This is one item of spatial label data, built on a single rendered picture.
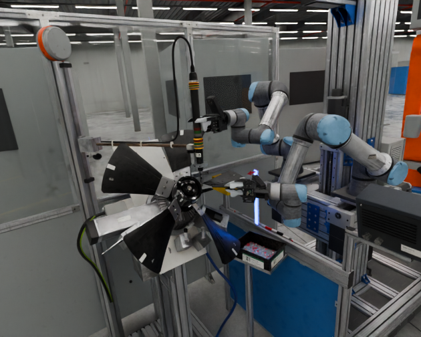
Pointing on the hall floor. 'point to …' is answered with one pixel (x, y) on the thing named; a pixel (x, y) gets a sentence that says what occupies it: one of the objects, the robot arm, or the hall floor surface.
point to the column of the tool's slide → (85, 194)
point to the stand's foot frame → (198, 329)
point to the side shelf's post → (154, 298)
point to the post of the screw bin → (249, 300)
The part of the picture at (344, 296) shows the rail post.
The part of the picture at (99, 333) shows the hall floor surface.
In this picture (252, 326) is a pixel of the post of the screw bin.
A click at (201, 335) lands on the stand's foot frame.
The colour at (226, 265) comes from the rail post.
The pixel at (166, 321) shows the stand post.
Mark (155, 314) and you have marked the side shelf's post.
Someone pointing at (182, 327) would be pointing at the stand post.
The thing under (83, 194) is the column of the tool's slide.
